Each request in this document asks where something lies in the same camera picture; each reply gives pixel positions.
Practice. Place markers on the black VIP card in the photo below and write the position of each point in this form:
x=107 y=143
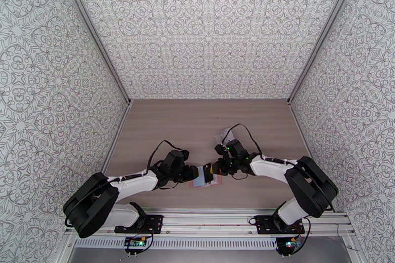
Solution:
x=207 y=176

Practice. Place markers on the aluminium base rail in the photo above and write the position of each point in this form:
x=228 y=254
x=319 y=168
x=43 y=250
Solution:
x=209 y=219

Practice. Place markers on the slotted metal strip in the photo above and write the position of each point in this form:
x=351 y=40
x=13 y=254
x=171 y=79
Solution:
x=200 y=243

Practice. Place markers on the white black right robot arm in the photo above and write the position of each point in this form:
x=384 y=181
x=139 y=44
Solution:
x=268 y=168

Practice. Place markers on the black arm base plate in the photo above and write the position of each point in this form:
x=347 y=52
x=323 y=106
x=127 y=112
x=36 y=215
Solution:
x=154 y=225
x=262 y=225

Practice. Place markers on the green circuit board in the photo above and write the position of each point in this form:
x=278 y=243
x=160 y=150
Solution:
x=291 y=244
x=134 y=243

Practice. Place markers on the aluminium table side rail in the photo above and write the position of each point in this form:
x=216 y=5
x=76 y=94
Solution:
x=301 y=129
x=116 y=135

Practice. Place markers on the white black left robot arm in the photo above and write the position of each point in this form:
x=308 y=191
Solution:
x=135 y=182

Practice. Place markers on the clear plastic bag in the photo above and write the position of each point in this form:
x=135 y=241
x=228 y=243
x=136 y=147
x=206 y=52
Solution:
x=223 y=134

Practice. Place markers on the aluminium frame post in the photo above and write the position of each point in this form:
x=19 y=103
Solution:
x=320 y=35
x=96 y=35

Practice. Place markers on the pink leather card holder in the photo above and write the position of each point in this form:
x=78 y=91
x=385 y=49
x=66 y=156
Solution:
x=197 y=179

